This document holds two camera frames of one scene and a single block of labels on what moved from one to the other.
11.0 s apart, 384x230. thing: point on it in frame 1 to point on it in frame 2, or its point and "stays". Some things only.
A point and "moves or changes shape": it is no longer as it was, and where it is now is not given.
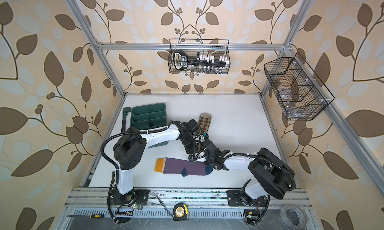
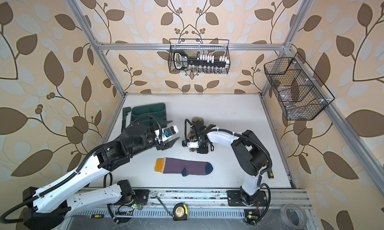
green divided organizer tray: [149, 116] stays
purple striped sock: [185, 167] stays
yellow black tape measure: [180, 212] stays
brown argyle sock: [204, 120] moves or changes shape
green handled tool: [125, 110] stays
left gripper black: [190, 149] to [170, 143]
